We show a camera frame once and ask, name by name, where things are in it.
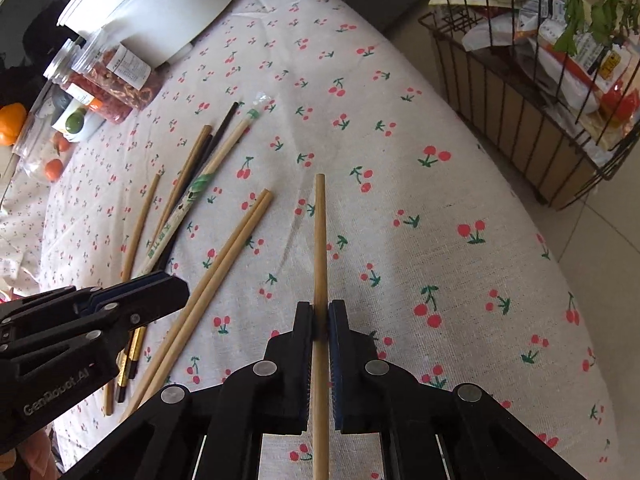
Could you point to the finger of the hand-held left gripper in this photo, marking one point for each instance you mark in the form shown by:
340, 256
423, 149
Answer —
50, 300
150, 300

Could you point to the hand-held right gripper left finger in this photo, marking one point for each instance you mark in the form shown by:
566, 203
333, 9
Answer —
306, 360

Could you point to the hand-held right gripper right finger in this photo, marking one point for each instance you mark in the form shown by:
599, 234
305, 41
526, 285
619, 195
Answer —
334, 360

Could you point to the black chopstick gold band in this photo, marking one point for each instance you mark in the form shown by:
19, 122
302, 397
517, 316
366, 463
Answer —
135, 360
222, 127

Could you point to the paper chopsticks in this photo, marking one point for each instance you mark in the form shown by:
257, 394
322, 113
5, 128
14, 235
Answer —
200, 185

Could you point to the brown wooden chopstick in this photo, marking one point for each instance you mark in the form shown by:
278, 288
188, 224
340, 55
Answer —
192, 160

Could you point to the person's left hand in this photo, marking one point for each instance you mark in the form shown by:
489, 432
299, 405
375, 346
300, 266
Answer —
40, 457

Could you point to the small floral print cloth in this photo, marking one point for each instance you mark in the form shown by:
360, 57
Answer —
20, 210

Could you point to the small orange persimmon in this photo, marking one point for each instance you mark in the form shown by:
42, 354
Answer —
62, 144
52, 169

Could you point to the glass jar wooden lid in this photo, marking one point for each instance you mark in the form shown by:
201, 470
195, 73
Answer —
35, 160

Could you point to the cherry print tablecloth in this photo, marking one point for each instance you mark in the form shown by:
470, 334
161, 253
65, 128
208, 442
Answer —
400, 210

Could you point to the white bowl green print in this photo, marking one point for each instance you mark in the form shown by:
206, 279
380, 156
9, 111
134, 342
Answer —
75, 125

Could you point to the orange fruit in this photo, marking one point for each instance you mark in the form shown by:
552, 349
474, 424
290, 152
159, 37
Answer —
11, 124

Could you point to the plastic jar red berries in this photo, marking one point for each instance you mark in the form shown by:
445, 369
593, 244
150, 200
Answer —
112, 112

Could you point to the plastic jar dried fruit rings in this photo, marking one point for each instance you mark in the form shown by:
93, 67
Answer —
125, 85

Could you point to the white electric pot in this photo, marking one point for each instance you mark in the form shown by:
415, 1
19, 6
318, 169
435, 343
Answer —
125, 10

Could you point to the green leafy herbs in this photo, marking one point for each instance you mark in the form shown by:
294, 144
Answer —
595, 5

